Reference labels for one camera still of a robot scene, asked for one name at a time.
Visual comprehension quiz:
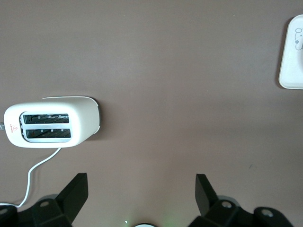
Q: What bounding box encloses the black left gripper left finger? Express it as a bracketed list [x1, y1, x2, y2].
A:
[0, 173, 89, 227]

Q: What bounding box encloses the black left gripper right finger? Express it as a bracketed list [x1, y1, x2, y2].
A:
[189, 174, 294, 227]

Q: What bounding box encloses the cream rabbit print tray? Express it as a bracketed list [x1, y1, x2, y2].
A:
[277, 14, 303, 90]

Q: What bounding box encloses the cream two-slot toaster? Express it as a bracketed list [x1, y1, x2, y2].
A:
[0, 95, 103, 150]

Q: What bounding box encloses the brown table cover mat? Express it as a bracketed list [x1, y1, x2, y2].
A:
[0, 0, 303, 227]

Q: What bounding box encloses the white toaster power cable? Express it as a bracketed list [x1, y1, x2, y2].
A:
[0, 147, 62, 209]

